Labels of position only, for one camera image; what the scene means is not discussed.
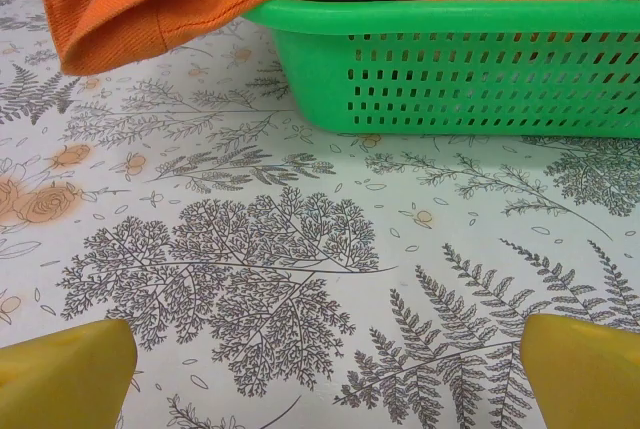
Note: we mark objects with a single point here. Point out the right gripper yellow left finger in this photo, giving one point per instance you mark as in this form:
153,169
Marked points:
60,379

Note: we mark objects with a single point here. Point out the green plastic basket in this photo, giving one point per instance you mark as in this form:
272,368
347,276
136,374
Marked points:
320,74

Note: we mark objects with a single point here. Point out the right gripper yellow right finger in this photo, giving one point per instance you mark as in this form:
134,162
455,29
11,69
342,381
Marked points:
585,379

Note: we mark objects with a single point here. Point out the floral tablecloth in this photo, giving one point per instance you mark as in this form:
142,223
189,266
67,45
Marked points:
350,199

